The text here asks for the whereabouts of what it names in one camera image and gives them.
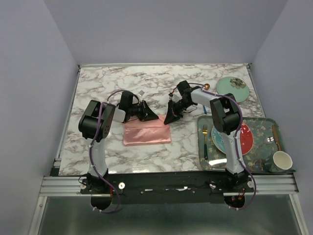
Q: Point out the red and teal plate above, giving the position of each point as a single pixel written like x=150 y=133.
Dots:
x=246 y=138

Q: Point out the green floral serving tray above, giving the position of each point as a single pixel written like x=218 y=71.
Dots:
x=261 y=128

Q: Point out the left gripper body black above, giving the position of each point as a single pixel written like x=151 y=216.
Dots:
x=135 y=110

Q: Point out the silver spoon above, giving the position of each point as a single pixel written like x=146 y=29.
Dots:
x=268 y=140

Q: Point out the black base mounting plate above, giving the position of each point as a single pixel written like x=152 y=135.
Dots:
x=166 y=187

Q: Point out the white paper cup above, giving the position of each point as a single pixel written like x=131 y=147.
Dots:
x=282 y=160

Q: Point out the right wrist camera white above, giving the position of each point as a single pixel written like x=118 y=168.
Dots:
x=173 y=97

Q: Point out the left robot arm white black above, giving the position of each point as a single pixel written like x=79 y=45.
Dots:
x=95 y=125

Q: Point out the aluminium frame rail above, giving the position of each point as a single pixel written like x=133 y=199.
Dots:
x=266 y=185

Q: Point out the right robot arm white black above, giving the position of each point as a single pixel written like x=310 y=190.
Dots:
x=227 y=119

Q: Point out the gold fork green handle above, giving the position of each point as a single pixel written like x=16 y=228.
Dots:
x=205 y=132

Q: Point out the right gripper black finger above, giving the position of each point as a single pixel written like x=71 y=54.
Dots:
x=170 y=107
x=170 y=118

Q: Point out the pink cloth napkin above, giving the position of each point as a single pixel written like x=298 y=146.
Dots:
x=138 y=132

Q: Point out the blue handled utensil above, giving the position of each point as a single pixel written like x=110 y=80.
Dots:
x=204 y=110

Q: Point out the wooden handled knife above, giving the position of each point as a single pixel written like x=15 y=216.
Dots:
x=276 y=138

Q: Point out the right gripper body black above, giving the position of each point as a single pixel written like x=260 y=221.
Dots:
x=178 y=107

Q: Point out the mint green floral plate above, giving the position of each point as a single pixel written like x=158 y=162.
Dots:
x=235 y=86

